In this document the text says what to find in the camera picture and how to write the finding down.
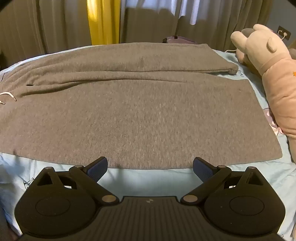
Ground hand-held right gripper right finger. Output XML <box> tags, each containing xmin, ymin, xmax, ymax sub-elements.
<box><xmin>180</xmin><ymin>157</ymin><xmax>265</xmax><ymax>206</ymax></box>

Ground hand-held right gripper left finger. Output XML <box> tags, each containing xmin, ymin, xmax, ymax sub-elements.
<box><xmin>35</xmin><ymin>157</ymin><xmax>119</xmax><ymax>206</ymax></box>

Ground grey pants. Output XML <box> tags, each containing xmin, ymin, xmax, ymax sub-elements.
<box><xmin>0</xmin><ymin>42</ymin><xmax>283</xmax><ymax>169</ymax></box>

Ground light blue bed sheet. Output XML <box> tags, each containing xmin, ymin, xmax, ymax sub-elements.
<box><xmin>0</xmin><ymin>44</ymin><xmax>296</xmax><ymax>239</ymax></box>

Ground beige plush toy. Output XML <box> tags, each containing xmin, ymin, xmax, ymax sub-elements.
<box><xmin>231</xmin><ymin>24</ymin><xmax>296</xmax><ymax>136</ymax></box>

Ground dark purple bag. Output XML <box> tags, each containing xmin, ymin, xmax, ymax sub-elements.
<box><xmin>162</xmin><ymin>36</ymin><xmax>197</xmax><ymax>44</ymax></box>

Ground yellow curtain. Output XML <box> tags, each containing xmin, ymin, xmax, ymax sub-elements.
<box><xmin>86</xmin><ymin>0</ymin><xmax>121</xmax><ymax>46</ymax></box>

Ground white sheer curtain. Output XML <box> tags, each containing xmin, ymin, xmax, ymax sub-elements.
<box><xmin>125</xmin><ymin>0</ymin><xmax>204</xmax><ymax>25</ymax></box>

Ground white charger cable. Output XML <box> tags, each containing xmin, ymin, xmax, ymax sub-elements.
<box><xmin>225</xmin><ymin>30</ymin><xmax>288</xmax><ymax>53</ymax></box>

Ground wall socket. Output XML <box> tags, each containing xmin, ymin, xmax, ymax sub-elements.
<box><xmin>277</xmin><ymin>25</ymin><xmax>291</xmax><ymax>42</ymax></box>

